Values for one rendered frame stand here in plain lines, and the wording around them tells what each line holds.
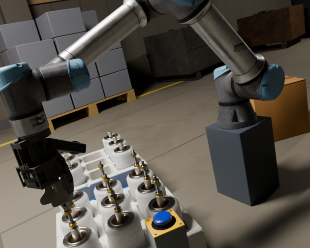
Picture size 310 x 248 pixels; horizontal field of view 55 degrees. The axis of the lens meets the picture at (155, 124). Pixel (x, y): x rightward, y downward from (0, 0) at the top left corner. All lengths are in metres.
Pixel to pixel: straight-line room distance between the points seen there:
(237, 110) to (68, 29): 2.49
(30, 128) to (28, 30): 2.97
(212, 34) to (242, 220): 0.66
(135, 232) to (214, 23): 0.60
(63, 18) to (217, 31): 2.58
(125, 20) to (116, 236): 0.58
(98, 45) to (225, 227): 0.75
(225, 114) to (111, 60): 2.50
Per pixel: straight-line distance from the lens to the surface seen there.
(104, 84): 3.45
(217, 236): 1.11
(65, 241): 0.84
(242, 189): 1.21
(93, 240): 0.82
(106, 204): 0.93
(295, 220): 1.16
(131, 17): 0.90
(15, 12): 4.10
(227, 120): 1.14
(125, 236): 0.81
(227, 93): 1.11
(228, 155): 1.18
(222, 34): 0.90
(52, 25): 3.29
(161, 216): 0.66
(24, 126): 0.69
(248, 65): 0.97
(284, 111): 1.72
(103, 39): 0.85
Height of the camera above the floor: 0.69
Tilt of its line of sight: 16 degrees down
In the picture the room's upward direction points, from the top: 14 degrees counter-clockwise
